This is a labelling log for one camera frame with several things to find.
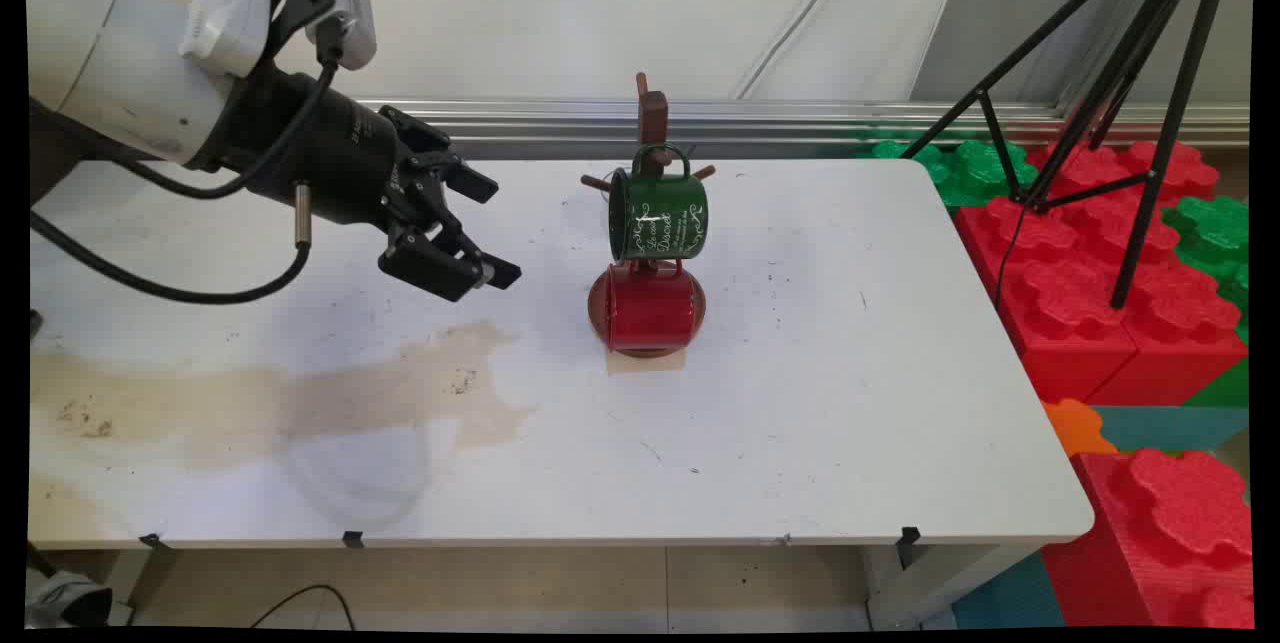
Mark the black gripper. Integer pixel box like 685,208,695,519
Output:
200,61,521,302

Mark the green enamel mug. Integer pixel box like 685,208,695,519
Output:
608,143,709,262

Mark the red enamel mug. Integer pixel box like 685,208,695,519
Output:
603,258,698,354

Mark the brown wooden mug tree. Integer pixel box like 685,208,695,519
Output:
582,73,717,359

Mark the dark brown cabinet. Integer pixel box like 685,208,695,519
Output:
28,98,106,206

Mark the green foam building block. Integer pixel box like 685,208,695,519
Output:
858,138,1041,209
1185,355,1251,409
1160,193,1251,344

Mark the grey cloth bundle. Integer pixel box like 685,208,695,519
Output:
25,568,116,629

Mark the white table leg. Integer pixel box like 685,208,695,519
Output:
865,543,1031,632

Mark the red foam building block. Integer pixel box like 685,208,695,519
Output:
1040,448,1256,629
955,138,1251,406

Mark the orange foam piece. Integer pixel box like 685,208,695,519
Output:
1040,398,1119,459

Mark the teal foam floor mat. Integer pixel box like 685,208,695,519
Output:
950,553,1066,629

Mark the black tripod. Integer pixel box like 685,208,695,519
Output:
900,0,1241,309

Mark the teal foam block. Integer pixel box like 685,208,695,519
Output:
1090,405,1251,454

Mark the black camera cable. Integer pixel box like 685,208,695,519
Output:
120,18,346,201

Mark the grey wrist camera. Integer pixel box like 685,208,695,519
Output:
270,0,378,72

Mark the aluminium wall rail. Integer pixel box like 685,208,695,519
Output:
355,98,1251,149

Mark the thin black floor cable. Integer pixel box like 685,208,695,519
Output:
250,583,357,629

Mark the thin black tripod cable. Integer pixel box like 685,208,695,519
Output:
995,206,1029,309

